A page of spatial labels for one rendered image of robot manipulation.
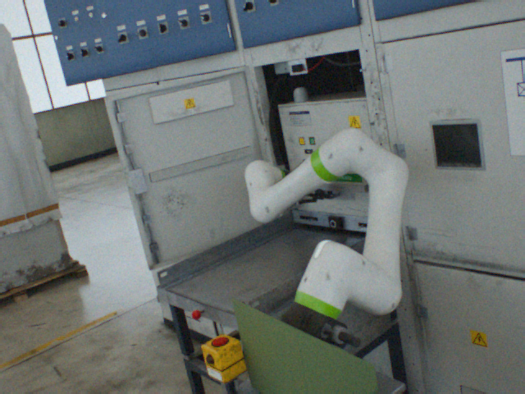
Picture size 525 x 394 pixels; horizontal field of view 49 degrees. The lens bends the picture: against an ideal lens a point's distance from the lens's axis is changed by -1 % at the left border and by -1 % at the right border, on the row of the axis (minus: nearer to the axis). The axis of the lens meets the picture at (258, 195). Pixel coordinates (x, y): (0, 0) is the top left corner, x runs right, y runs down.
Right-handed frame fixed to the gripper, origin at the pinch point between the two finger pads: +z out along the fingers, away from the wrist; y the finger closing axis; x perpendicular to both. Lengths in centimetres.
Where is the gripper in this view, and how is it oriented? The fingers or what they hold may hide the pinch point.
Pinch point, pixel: (322, 195)
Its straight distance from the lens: 236.9
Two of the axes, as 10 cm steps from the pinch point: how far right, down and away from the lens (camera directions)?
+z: 7.3, 2.1, 6.5
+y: -2.0, 9.8, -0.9
